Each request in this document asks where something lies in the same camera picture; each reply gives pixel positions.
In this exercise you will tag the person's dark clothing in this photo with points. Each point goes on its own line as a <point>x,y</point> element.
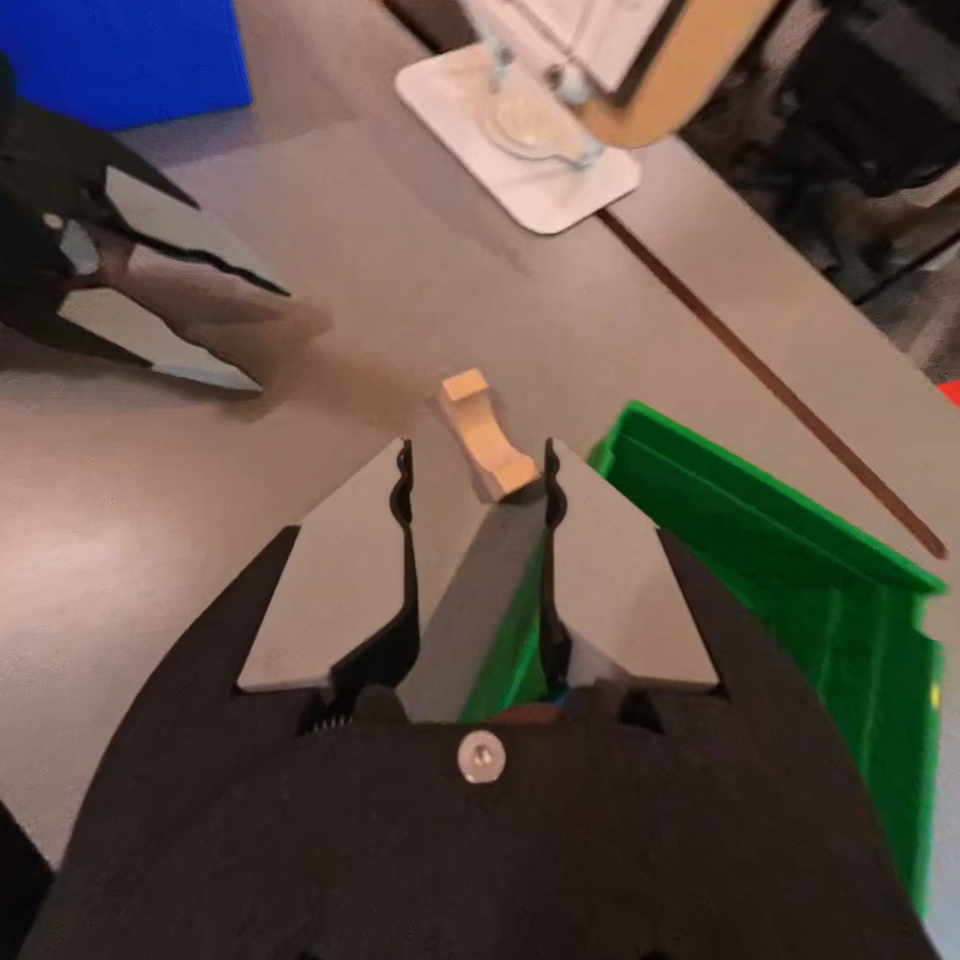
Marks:
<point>22,892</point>

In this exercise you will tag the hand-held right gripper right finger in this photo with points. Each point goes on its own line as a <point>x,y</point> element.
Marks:
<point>637,600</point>

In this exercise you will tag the white document stand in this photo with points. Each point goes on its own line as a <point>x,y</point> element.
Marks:
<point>540,180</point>

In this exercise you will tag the blue plastic bin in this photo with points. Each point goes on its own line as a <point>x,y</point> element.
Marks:
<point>127,60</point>

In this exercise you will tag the wooden backing board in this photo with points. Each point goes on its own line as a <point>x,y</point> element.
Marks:
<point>675,90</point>

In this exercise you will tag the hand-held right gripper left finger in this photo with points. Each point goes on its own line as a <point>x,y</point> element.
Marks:
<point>330,600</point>

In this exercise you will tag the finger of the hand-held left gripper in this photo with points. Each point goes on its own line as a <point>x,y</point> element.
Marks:
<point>180,225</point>
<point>150,341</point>

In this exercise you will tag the wooden arch block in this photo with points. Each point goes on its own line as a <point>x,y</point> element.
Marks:
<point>480,435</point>

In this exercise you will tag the green plastic bin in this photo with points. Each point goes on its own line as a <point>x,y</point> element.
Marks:
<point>787,562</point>

